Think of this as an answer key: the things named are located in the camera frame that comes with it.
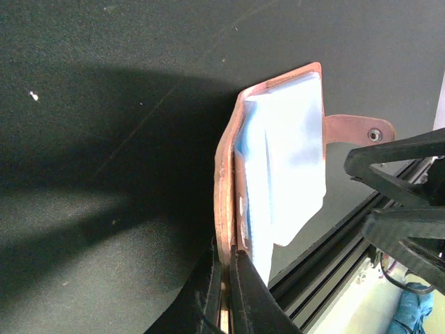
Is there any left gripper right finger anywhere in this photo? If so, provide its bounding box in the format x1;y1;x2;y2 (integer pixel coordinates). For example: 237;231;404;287
229;246;301;334

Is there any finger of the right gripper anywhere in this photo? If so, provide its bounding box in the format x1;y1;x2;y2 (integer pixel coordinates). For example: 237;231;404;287
362;207;444;294
343;129;444;205

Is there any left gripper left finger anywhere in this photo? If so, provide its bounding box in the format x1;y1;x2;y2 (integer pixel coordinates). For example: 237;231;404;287
146;239;223;334

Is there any brown leather card holder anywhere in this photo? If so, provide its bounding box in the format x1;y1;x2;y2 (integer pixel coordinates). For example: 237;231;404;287
213;62;396;283

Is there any blue cloth under table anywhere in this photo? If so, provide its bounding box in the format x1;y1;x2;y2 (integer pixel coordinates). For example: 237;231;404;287
387;282;434;334

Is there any black aluminium front rail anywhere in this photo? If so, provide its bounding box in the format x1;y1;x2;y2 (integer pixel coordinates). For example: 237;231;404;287
269;159;399;333

